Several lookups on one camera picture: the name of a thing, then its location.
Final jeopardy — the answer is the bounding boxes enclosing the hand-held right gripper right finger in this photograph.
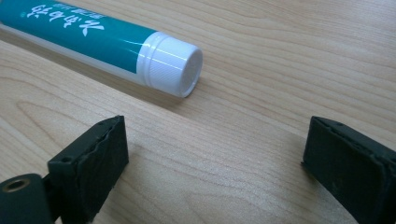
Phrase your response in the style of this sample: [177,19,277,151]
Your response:
[301,116,396,224]

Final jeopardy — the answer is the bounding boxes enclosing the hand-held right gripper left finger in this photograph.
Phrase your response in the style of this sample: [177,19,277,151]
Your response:
[47,115,130,224]

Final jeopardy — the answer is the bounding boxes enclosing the teal and white toothpaste tube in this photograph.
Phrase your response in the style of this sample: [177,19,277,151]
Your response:
[0,0,204,99]

